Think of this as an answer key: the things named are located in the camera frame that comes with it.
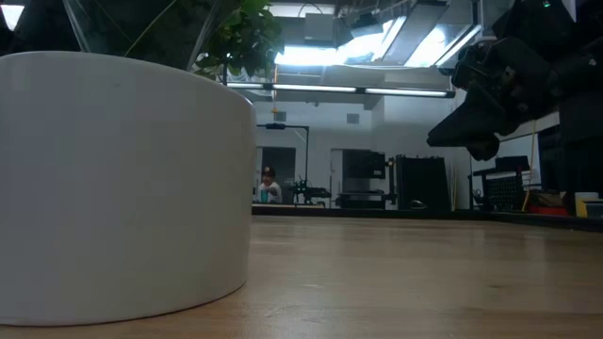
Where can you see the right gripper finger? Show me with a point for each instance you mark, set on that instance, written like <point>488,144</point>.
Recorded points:
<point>484,150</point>
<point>476,120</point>

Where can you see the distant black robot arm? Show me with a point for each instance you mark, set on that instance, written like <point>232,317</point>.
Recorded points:
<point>311,192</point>

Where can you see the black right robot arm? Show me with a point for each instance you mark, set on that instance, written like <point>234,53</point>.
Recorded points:
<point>579,70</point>

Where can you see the black pegboard cart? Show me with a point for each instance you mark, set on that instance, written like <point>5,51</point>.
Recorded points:
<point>506,186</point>

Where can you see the black cabinet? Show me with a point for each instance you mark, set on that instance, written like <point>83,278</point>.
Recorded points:
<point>421,181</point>

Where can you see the white and yellow container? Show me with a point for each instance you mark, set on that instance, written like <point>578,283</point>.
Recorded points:
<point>584,197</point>

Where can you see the long ceiling light bar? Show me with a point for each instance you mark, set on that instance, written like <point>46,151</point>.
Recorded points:
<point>330,88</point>

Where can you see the bright ceiling skylight panel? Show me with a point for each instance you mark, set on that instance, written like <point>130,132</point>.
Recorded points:
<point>330,54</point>

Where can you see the grey ceiling air unit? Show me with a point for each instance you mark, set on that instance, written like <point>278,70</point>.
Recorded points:
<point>319,28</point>

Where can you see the person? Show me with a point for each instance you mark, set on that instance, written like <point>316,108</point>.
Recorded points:
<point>272,190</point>

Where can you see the person's teal cup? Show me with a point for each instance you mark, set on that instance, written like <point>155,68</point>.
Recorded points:
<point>264,196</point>

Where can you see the leafy green potted plant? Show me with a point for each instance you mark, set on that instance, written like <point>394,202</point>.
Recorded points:
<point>245,42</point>

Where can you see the wide white ceramic planter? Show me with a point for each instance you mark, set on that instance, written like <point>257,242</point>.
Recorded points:
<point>118,188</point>

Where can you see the bright ceiling lamp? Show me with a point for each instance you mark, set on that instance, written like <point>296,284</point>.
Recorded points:
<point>11,14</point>

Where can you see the black aluminium table frame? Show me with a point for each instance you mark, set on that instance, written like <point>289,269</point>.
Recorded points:
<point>424,214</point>

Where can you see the black wall monitor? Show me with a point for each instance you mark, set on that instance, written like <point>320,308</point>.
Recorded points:
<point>363,165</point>

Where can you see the distant black camera frame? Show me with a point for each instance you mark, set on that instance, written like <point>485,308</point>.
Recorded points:
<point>307,155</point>

